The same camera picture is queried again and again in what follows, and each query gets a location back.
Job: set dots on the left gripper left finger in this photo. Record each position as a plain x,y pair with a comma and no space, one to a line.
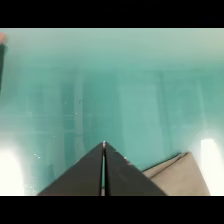
83,176

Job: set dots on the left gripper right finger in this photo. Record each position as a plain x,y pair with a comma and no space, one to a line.
126,176

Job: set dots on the brown shirt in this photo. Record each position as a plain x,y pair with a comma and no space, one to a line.
183,176

